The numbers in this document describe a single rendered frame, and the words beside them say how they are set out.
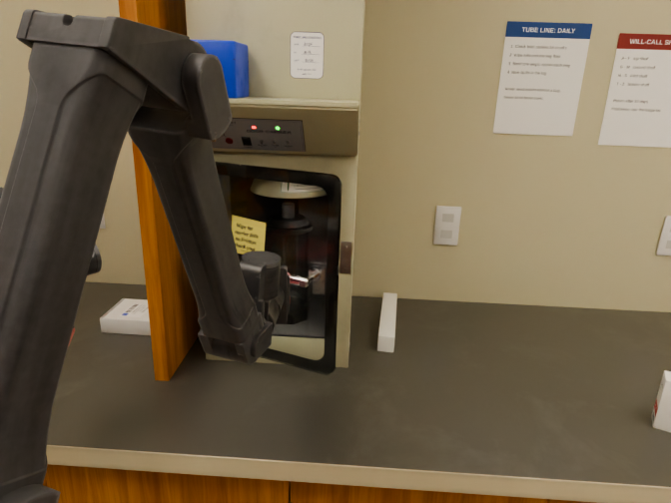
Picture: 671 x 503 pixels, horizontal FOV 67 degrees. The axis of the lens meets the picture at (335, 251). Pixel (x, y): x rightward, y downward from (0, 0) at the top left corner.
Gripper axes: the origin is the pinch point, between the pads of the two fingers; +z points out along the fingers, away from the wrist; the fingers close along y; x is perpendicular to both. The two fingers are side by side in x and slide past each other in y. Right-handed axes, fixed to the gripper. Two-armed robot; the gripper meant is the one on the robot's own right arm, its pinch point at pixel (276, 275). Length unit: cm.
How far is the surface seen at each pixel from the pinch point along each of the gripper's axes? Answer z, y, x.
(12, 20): 56, 46, 79
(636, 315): 48, -26, -95
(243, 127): 4.3, 26.1, 6.5
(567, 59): 54, 42, -66
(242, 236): 7.3, 5.1, 7.9
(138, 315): 24, -22, 38
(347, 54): 11.9, 39.0, -11.2
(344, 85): 11.9, 33.7, -10.9
